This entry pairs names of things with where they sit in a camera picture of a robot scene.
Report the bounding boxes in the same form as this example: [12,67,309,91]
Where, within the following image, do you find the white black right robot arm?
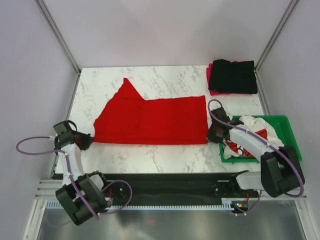
[206,120,305,198]

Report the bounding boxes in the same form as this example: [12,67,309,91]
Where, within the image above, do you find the folded black t-shirt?
[208,58,259,95]

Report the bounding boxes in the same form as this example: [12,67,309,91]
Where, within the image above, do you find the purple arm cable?
[15,135,133,221]
[207,99,306,218]

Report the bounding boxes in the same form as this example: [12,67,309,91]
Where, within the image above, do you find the aluminium rail left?
[35,179,63,200]

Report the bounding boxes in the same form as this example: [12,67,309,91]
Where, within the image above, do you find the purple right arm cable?
[207,99,306,218]

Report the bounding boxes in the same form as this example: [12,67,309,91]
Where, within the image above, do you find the white red printed t-shirt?
[223,115,284,159]

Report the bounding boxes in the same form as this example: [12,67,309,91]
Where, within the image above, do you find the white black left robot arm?
[54,130,110,226]

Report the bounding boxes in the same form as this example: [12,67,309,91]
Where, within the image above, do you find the white slotted cable duct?
[45,199,247,211]

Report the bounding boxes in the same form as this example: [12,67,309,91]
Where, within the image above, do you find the aluminium rail right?
[260,187,307,201]

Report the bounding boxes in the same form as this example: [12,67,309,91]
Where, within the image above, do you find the aluminium rail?
[260,187,307,201]
[35,179,63,200]

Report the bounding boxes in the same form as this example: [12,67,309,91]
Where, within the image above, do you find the aluminium frame post right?
[255,0,300,73]

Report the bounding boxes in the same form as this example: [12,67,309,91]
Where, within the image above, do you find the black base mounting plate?
[104,172,259,205]

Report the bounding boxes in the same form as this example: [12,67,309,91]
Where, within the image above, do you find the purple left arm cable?
[15,135,133,221]

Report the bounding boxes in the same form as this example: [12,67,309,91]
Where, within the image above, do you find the aluminium frame post left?
[34,0,81,76]

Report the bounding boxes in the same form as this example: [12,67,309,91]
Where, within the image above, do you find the green plastic bin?
[219,115,302,164]

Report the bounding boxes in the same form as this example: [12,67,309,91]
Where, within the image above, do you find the folded pink t-shirt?
[206,63,253,97]

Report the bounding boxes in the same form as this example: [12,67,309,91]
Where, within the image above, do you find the aluminium frame post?
[255,0,300,73]
[34,0,81,76]

